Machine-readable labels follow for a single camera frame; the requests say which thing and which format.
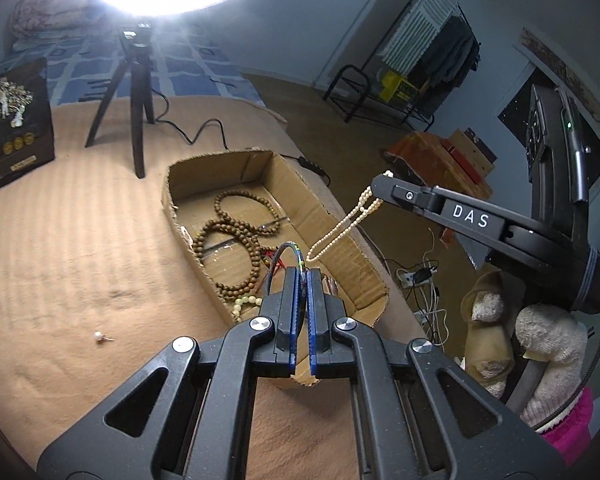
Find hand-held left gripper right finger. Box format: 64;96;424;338
307;267;566;480

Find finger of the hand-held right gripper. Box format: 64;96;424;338
370;172;511;256

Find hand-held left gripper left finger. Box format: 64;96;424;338
37;266;306;480

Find pale green bead bracelet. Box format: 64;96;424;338
231;295;264;324

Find red string jade pendant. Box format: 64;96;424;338
259;247;287;292

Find white pearl necklace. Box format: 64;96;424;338
306;170;394;262

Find brown wooden bead necklace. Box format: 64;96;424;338
192;189;284;304

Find cardboard box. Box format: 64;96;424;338
161;149;390;389

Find orange cloth covered box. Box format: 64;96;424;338
382;131;496;261

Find tan cardboard piece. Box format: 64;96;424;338
447;127;496;181

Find white power strip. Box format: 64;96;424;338
397;267;438;289

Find beige fuzzy slipper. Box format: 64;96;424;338
460;270;519;399

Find yellow box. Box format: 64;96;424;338
380;70;421;106

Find black clothes rack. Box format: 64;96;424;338
322;0;481;126

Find dark hanging clothes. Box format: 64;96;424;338
415;15;481;117

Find striped towel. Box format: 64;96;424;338
380;0;453;69

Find black tripod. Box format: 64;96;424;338
85;22;156;180

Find blue patterned bedsheet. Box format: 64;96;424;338
10;25;266;109

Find dark decorated gift box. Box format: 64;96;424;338
0;57;56;199

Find folded patterned quilt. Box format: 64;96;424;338
7;0;88;42

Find white cables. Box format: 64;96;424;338
410;230;452;347

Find black power cable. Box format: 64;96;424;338
155;119;331;187

